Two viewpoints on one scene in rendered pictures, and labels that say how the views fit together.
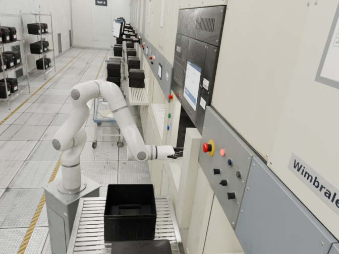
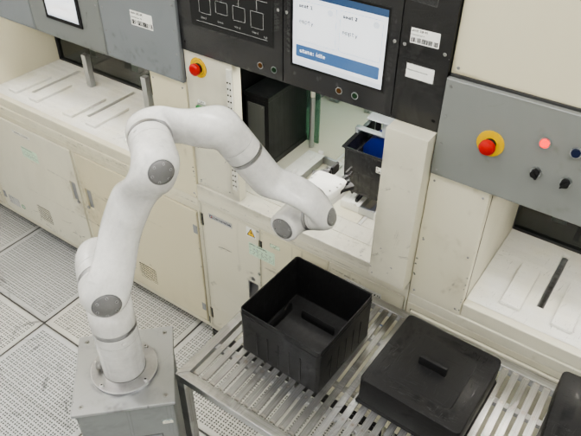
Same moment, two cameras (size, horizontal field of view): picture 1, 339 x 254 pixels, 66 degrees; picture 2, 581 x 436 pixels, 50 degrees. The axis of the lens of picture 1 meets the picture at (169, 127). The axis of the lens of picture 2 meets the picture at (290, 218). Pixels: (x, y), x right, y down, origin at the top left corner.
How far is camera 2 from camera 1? 116 cm
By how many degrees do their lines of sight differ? 41
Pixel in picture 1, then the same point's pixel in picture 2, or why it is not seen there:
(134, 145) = (319, 206)
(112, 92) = (236, 127)
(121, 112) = (263, 158)
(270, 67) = not seen: outside the picture
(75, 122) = (137, 233)
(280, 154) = not seen: outside the picture
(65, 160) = (120, 325)
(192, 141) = (428, 145)
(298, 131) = not seen: outside the picture
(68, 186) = (135, 371)
